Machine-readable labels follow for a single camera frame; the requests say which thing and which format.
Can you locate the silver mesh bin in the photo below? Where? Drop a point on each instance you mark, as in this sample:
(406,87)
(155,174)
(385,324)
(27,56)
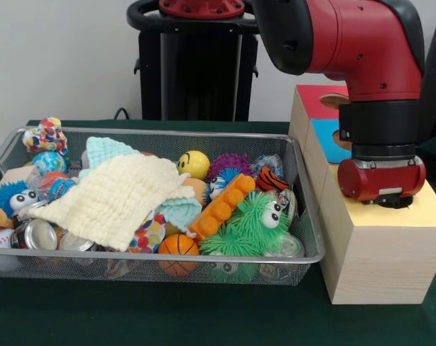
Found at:
(59,270)

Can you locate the knotted polka dot cloth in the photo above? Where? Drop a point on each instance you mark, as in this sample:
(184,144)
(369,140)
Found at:
(44,137)

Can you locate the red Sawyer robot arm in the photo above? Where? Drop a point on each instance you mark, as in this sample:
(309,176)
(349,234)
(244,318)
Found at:
(365,43)

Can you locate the cream yellow cloth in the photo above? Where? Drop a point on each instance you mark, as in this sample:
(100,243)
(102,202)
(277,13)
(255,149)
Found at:
(113,194)

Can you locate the green spiky puffer toy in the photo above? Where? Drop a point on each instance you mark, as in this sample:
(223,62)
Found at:
(246,230)

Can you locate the yellow smiley ball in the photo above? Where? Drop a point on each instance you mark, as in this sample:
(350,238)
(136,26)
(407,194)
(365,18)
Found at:
(194,164)

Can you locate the large blue spiky puffer toy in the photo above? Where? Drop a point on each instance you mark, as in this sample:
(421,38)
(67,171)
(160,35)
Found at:
(5,194)

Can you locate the black standing panel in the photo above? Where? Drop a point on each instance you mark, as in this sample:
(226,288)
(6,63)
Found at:
(435,79)

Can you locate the orange plastic toy brick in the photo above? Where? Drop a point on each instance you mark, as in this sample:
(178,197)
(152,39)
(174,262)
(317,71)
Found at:
(221,207)

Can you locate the robot pedestal with red flange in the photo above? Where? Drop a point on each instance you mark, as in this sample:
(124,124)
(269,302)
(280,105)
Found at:
(203,72)

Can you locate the wooden three-hole box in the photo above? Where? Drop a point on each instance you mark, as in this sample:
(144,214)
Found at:
(376,259)

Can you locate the light blue cloth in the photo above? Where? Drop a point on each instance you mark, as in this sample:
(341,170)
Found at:
(106,147)

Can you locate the orange toy basketball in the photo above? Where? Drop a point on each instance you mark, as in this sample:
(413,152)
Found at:
(178,247)

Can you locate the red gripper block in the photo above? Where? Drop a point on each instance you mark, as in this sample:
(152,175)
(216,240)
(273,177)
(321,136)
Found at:
(380,180)

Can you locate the blue globe ball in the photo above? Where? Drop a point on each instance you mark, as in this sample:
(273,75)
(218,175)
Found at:
(48,163)

